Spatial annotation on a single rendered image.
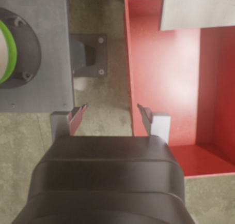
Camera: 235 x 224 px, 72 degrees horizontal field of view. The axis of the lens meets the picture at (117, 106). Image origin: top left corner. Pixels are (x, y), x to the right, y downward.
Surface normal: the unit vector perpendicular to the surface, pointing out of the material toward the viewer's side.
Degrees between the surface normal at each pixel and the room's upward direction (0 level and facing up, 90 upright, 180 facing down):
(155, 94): 0
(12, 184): 0
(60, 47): 0
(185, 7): 30
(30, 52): 66
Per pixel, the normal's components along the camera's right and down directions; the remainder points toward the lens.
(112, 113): 0.00, 0.28
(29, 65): 0.83, 0.48
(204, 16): 0.04, 0.72
